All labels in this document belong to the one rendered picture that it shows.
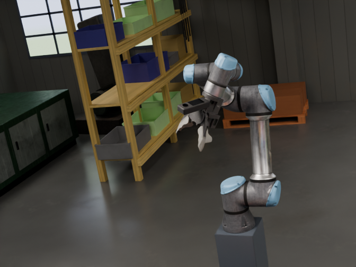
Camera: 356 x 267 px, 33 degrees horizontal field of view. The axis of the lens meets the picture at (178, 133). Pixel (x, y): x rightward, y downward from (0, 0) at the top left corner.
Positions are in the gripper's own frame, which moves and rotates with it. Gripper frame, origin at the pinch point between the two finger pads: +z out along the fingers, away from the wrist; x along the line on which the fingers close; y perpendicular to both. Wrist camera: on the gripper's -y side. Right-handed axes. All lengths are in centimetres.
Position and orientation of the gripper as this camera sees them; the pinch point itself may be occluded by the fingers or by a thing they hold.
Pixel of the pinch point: (186, 142)
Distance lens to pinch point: 219.9
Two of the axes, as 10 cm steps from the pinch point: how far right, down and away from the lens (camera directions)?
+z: -3.9, 8.9, 2.3
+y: 7.1, 1.3, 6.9
